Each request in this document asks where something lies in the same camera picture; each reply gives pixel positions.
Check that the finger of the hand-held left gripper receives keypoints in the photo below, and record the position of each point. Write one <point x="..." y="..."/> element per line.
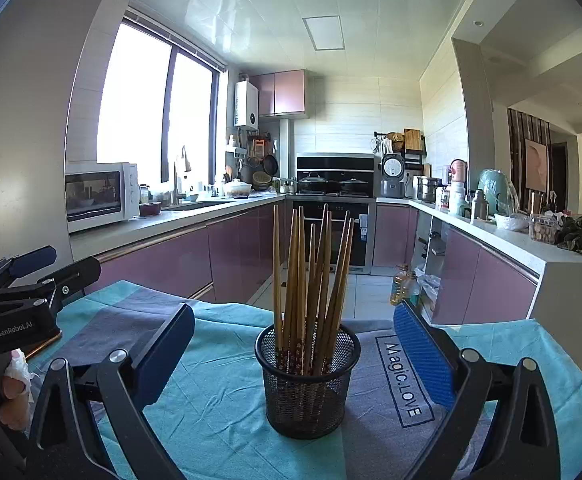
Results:
<point x="33" y="258"/>
<point x="78" y="277"/>

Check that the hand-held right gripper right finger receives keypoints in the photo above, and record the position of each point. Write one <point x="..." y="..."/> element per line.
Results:
<point x="421" y="355"/>

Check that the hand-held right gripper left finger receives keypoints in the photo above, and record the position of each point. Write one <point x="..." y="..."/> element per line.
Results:
<point x="166" y="355"/>

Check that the black mesh utensil holder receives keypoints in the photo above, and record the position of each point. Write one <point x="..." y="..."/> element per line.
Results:
<point x="306" y="410"/>

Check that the bundle of wooden chopsticks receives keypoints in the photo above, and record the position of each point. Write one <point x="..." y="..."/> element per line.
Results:
<point x="298" y="285"/>

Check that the hanging kitchen utensils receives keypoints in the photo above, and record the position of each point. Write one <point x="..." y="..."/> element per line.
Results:
<point x="258" y="160"/>

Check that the person's left hand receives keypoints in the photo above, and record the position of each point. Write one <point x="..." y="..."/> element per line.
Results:
<point x="16" y="400"/>

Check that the black phone copper edge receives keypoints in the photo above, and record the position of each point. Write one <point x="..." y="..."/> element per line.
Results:
<point x="46" y="345"/>

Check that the yellow cooking oil bottle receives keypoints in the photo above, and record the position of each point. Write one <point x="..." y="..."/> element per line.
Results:
<point x="398" y="285"/>

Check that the blue printed tablecloth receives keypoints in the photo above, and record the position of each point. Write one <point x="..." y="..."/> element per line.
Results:
<point x="221" y="410"/>

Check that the white microwave oven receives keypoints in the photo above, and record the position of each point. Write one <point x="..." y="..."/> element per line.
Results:
<point x="96" y="197"/>

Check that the purple base cabinets long run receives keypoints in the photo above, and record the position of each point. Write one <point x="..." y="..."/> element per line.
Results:
<point x="181" y="260"/>

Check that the dark red bowl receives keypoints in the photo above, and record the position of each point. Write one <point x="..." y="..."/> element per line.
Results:
<point x="150" y="210"/>

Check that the purple base cabinets peninsula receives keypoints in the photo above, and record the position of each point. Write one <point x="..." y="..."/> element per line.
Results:
<point x="491" y="285"/>

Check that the white kitchen countertop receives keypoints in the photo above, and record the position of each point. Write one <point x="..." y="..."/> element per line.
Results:
<point x="181" y="216"/>

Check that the black integrated stove with oven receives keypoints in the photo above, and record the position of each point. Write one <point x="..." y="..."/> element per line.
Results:
<point x="361" y="240"/>

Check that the grey refrigerator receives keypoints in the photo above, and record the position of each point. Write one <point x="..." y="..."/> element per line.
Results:
<point x="26" y="125"/>

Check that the steel sink faucet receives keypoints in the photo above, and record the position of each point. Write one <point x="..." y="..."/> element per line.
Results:
<point x="180" y="182"/>

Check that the steel vacuum flask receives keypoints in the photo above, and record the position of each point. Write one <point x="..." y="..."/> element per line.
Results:
<point x="478" y="206"/>

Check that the white plastic bottle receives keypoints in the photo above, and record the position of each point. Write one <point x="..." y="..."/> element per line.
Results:
<point x="457" y="199"/>

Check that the steel stock pot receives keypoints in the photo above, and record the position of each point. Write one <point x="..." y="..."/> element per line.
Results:
<point x="428" y="189"/>

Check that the clear plastic food container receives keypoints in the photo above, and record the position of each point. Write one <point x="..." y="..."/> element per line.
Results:
<point x="542" y="230"/>

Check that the teal kitchen appliance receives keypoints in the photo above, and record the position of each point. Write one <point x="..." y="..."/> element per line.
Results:
<point x="493" y="191"/>

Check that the white casserole pot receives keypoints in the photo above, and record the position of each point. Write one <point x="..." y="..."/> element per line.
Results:
<point x="237" y="189"/>

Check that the grey rice cooker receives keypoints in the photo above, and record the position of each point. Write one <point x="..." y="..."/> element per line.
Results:
<point x="392" y="176"/>

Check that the black wok with lid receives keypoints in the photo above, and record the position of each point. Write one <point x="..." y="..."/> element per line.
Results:
<point x="312" y="181"/>
<point x="355" y="185"/>

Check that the kitchen window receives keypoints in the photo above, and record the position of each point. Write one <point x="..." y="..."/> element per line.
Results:
<point x="136" y="100"/>

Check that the pink electric kettle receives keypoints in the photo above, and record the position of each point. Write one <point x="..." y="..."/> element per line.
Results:
<point x="458" y="170"/>

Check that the wooden cutting board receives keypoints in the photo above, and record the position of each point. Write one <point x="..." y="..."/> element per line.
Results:
<point x="412" y="141"/>

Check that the pink framed painting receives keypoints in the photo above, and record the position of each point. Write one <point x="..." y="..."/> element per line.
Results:
<point x="536" y="162"/>

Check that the white water heater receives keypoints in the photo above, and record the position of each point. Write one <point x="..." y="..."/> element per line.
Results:
<point x="246" y="104"/>

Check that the square ceiling light panel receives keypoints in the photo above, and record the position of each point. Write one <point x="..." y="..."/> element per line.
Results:
<point x="323" y="33"/>

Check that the black wall storage rack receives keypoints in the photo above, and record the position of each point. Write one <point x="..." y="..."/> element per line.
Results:
<point x="413" y="157"/>

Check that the purple wall cabinet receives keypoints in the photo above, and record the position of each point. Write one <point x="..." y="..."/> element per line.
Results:
<point x="283" y="94"/>

